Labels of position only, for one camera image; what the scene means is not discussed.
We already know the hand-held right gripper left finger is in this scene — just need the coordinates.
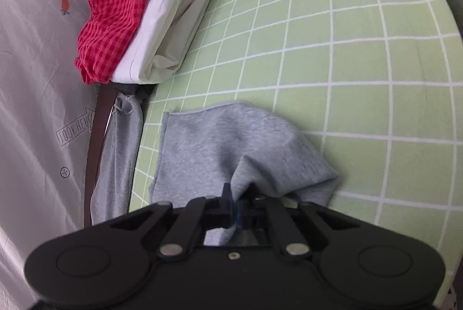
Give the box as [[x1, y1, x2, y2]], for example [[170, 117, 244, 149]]
[[105, 183, 235, 257]]

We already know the brown bed frame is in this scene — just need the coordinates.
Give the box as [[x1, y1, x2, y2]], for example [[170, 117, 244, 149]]
[[83, 87, 117, 228]]

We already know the cream folded cloth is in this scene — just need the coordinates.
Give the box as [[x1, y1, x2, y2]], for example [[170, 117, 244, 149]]
[[143, 0, 221, 85]]

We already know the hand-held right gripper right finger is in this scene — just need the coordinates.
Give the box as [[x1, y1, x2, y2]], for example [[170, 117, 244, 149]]
[[236, 186, 364, 256]]

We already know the grey sweatshirt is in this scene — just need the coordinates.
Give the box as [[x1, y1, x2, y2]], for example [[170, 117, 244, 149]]
[[90, 95, 341, 247]]

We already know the carrot print sheet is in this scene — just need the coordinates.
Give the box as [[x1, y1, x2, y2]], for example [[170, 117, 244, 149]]
[[0, 0, 110, 310]]

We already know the red checked garment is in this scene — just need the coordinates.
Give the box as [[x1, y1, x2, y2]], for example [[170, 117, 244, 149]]
[[74, 0, 162, 85]]

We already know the dark folded garment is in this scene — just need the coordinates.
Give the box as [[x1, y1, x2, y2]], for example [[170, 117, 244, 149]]
[[113, 81, 157, 99]]

